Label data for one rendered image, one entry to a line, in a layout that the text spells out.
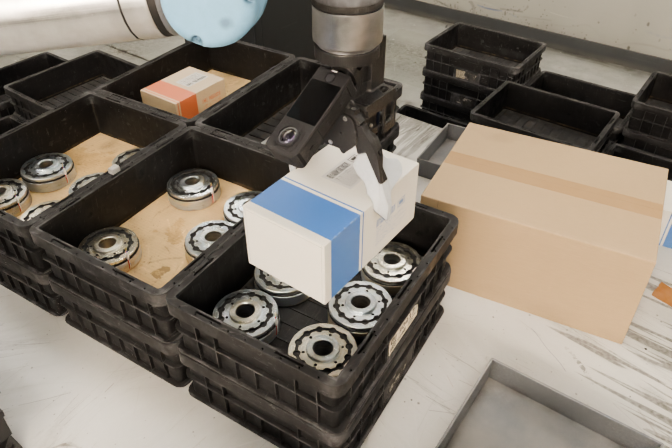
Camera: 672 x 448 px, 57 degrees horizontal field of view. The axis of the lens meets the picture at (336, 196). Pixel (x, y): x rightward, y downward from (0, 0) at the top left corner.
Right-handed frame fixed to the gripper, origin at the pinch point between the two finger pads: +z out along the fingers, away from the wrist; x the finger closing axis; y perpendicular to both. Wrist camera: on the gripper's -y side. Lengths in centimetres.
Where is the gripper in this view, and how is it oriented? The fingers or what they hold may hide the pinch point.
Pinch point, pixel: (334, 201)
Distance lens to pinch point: 76.6
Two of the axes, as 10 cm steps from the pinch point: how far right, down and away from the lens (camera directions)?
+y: 5.9, -4.8, 6.5
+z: 0.0, 8.0, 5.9
